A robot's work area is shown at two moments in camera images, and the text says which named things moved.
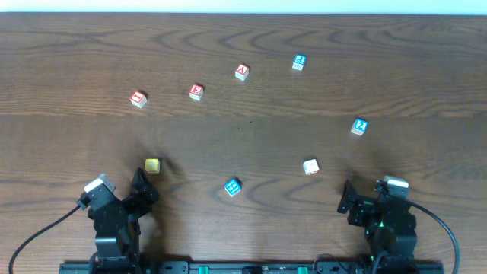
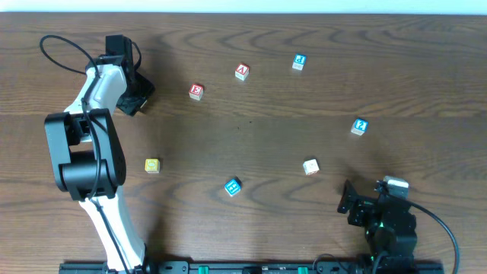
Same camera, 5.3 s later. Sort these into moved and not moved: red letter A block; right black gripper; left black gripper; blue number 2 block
Moved: left black gripper
Not moved: red letter A block; right black gripper; blue number 2 block
